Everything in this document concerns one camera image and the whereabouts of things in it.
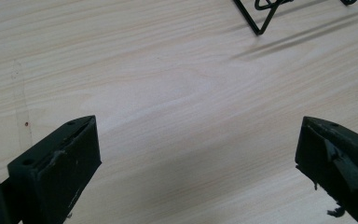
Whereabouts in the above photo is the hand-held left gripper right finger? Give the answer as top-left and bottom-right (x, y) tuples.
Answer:
(295, 116), (358, 224)

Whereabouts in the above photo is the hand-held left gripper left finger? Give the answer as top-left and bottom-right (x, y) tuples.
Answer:
(7, 115), (103, 224)

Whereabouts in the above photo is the black wire rack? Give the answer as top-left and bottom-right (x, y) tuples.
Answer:
(232, 0), (358, 36)

